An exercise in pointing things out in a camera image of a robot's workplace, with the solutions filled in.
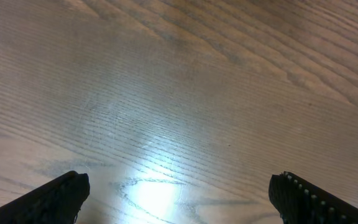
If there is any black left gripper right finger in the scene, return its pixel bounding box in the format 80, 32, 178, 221
268, 171, 358, 224

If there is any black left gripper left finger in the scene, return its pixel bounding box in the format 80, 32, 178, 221
0, 170, 90, 224

